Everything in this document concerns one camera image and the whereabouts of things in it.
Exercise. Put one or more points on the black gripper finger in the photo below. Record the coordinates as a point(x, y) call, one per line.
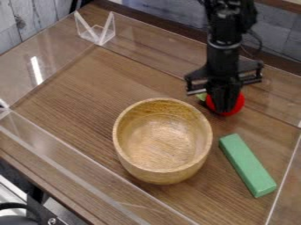
point(218, 98)
point(234, 99)

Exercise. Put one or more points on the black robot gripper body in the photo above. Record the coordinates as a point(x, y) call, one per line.
point(224, 68)

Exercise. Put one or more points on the red plush strawberry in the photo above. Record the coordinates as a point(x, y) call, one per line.
point(204, 97)

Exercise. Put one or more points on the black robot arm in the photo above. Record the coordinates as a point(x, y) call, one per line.
point(230, 20)

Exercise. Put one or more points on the light wooden bowl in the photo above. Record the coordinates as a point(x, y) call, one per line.
point(162, 139)

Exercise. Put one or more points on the green rectangular block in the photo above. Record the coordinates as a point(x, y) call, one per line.
point(249, 168)

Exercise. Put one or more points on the clear acrylic tray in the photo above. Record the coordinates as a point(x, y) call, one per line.
point(101, 128)

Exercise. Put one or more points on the black metal stand base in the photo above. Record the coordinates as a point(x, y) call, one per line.
point(26, 212)

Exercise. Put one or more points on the clear acrylic corner bracket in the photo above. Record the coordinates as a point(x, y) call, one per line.
point(97, 34)

